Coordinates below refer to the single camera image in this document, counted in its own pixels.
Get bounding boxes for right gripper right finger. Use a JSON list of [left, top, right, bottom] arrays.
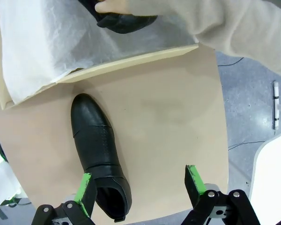
[[184, 165, 260, 225]]

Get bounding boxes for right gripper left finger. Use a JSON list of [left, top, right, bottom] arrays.
[[32, 172, 99, 225]]

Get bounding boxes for black leather ankle shoe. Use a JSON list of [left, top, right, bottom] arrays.
[[78, 0, 159, 35], [70, 93, 133, 223]]

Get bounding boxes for white tissue paper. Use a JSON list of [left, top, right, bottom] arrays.
[[0, 0, 200, 105]]

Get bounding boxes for person forearm beige sleeve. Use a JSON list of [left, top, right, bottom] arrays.
[[126, 0, 281, 80]]

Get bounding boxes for brown cardboard shoe box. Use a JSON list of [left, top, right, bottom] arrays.
[[0, 0, 200, 111]]

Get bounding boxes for person hand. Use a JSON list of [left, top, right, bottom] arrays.
[[94, 0, 132, 15]]

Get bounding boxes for white stick black bands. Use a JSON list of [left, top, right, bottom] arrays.
[[273, 81, 280, 135]]

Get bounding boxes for black floor cable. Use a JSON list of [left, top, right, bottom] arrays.
[[216, 57, 245, 68], [227, 140, 265, 150]]

